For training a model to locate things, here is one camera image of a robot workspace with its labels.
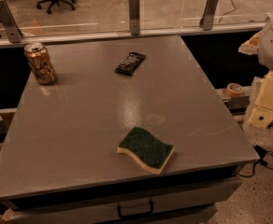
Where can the orange soda can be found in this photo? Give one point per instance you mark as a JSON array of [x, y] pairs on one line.
[[39, 61]]

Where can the metal glass bracket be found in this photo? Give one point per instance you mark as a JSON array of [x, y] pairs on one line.
[[134, 17], [14, 34], [207, 19]]

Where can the grey table drawer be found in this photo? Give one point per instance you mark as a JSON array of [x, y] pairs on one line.
[[192, 204]]

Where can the roll of tan tape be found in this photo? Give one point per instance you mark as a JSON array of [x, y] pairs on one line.
[[234, 90]]

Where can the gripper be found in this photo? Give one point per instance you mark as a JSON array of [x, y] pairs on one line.
[[262, 114]]

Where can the black snack bar wrapper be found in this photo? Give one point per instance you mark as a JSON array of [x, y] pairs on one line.
[[130, 63]]

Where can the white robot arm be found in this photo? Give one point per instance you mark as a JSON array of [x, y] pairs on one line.
[[261, 44]]

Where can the left metal glass bracket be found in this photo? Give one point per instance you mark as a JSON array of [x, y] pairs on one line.
[[14, 34]]

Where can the right metal glass bracket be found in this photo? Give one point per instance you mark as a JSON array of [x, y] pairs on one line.
[[207, 19]]

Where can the middle metal glass bracket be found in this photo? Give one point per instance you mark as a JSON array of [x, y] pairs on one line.
[[134, 17]]

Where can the green and yellow sponge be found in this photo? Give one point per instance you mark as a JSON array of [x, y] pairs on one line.
[[146, 150]]

